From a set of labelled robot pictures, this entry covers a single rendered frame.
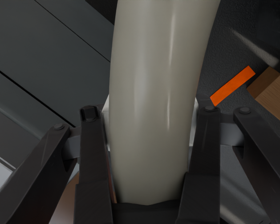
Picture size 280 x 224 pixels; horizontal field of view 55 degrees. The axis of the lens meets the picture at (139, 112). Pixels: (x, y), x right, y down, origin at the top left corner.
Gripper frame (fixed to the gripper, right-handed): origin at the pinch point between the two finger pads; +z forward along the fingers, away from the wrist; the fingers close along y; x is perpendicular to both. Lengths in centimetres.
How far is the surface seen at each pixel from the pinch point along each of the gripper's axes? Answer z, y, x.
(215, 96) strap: 85, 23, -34
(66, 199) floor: 90, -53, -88
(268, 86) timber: 73, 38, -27
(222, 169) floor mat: 84, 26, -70
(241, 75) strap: 84, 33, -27
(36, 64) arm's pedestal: 23.9, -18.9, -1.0
